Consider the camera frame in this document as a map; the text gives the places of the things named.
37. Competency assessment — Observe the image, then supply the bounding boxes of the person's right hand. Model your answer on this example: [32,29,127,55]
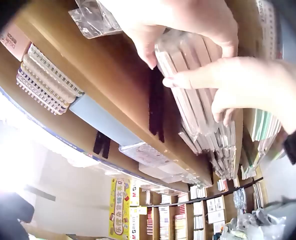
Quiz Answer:
[98,0,240,70]

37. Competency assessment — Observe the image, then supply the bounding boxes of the person's left hand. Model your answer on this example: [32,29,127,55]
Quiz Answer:
[162,57,296,135]

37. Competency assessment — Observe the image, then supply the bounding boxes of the person's right thumb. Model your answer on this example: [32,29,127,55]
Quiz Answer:
[135,30,158,70]

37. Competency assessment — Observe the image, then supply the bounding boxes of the person's left fingers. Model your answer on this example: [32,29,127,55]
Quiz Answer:
[211,99,240,126]

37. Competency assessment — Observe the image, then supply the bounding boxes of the person's left thumb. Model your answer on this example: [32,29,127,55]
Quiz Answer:
[162,67,215,89]

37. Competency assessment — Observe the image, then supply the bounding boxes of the person's right fingers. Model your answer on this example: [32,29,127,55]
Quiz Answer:
[213,25,240,59]

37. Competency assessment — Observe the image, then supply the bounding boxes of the stack of brown notebooks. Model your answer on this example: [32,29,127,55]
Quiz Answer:
[154,29,238,154]

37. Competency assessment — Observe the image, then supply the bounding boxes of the full shop shelf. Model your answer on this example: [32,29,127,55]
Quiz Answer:
[130,175,273,240]
[0,0,290,193]

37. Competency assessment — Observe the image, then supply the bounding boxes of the black wrist band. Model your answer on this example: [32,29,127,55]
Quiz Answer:
[282,120,296,172]

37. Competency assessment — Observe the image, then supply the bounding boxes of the heap of clear plastic bags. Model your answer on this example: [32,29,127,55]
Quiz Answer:
[222,207,288,240]

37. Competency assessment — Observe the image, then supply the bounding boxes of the yellow cartoon poster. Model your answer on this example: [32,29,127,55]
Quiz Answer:
[109,178,131,238]

